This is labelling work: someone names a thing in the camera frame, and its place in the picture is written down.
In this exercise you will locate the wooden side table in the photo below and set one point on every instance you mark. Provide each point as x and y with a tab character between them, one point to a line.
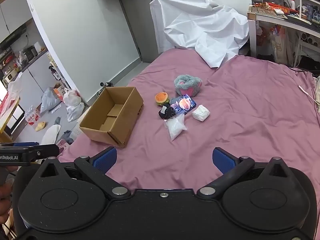
8	120

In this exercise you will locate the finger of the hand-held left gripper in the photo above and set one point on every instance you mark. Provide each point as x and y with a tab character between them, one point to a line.
46	150

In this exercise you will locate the kitchen counter cabinet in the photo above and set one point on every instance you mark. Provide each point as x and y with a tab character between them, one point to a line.
32	67

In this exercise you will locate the grey plastic bag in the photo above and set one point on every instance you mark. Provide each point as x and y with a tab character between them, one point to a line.
49	101

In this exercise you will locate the grey cloth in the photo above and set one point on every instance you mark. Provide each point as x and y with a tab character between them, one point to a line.
65	137

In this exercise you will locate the yellow slipper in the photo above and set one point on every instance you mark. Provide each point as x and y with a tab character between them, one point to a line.
40	126

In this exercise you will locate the translucent white plastic bag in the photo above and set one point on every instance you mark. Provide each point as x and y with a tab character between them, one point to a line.
14	87

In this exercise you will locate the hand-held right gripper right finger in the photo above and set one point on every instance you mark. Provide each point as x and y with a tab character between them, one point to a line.
222	161

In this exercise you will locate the white desk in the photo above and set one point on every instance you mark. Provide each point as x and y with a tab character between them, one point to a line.
270	20

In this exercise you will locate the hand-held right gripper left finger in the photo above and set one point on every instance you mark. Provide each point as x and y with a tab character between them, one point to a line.
105	159

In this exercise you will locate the long red box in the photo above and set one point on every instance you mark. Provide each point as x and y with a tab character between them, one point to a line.
275	7

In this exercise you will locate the white fluffy pillow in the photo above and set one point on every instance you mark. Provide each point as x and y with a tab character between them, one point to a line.
317	90

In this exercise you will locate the grey door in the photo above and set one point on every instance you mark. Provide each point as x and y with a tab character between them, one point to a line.
135	25

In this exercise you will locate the black speckled pouch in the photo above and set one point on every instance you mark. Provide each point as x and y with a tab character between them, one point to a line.
167	112

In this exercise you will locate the pink bed sheet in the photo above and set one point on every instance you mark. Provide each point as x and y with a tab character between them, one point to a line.
250	110

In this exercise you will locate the white soft bundle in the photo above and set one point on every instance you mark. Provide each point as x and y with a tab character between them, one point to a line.
200	113

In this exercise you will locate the beige tote bag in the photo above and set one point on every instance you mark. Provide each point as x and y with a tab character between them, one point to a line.
283	46

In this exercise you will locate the blue and pink packet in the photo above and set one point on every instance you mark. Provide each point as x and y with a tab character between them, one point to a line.
186	103

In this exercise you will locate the grey fluffy plush toy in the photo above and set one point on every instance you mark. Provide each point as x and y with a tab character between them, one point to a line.
186	83

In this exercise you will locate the red and white bag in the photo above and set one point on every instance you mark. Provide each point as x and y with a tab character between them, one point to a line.
32	116

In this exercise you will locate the brown cardboard box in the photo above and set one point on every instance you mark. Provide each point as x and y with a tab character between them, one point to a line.
128	116

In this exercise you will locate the burger plush toy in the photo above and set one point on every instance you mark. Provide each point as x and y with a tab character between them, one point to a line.
162	99

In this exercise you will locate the white bottle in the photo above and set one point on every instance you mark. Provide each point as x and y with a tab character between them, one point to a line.
292	3

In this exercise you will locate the orange cardboard carton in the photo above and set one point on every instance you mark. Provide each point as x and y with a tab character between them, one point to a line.
58	91

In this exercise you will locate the white cover cloth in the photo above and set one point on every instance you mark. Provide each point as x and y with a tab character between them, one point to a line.
200	22

